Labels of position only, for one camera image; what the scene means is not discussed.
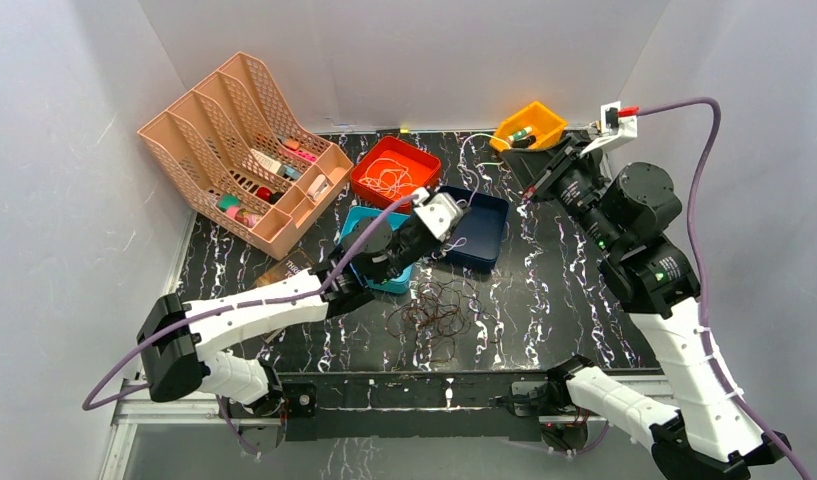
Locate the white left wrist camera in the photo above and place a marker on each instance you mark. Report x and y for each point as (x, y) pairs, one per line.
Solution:
(440, 213)

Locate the peach plastic file organizer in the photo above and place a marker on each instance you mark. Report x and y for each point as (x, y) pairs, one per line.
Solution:
(202, 142)

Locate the cyan square tray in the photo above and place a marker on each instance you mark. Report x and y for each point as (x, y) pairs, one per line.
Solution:
(398, 285)

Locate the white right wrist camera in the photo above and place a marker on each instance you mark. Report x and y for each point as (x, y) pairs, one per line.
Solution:
(617, 126)

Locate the pink marker in organizer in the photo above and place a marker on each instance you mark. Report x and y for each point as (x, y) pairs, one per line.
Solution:
(296, 148)

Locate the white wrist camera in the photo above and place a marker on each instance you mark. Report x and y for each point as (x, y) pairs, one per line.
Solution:
(440, 213)
(617, 126)

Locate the aluminium frame rail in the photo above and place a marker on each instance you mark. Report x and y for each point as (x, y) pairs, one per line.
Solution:
(183, 411)

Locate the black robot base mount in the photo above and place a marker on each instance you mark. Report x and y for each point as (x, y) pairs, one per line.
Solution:
(511, 405)

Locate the navy blue square tray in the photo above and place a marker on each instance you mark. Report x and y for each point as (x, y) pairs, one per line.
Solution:
(479, 234)

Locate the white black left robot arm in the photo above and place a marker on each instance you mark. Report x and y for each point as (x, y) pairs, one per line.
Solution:
(185, 346)

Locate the black tube in bin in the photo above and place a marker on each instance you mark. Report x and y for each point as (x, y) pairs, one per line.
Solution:
(524, 143)

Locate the green white tube in bin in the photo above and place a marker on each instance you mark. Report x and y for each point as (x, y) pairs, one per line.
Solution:
(526, 131)

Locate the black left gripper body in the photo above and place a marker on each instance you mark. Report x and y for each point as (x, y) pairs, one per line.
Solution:
(425, 232)

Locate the red ball in organizer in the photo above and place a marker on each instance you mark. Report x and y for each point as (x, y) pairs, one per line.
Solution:
(264, 194)

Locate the green pink tape rolls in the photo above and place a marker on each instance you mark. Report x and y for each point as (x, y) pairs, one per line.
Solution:
(232, 207)

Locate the three days to see book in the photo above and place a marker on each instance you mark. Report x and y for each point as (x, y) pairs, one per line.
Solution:
(295, 262)

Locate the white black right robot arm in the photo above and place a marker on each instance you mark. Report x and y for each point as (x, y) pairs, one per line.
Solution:
(704, 434)

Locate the red square tray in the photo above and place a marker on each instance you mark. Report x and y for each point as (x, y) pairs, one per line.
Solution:
(393, 169)

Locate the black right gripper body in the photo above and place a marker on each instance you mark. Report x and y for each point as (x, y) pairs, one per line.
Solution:
(567, 177)

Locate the yellow plastic bin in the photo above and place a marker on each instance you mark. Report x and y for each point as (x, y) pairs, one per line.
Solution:
(534, 126)

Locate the white box in organizer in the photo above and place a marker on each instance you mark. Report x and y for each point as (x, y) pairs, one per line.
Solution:
(268, 163)

